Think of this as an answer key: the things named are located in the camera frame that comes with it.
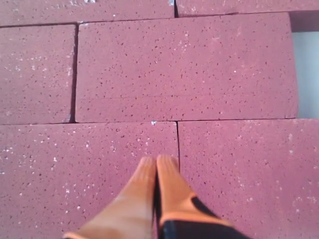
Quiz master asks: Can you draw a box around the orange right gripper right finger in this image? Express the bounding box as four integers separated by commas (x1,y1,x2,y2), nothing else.
157,155,239,239

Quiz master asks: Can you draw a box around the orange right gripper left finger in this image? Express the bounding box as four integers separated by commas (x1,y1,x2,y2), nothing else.
63,156,156,239

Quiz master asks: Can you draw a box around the middle row red brick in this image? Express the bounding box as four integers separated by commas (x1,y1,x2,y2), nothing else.
178,119,319,239

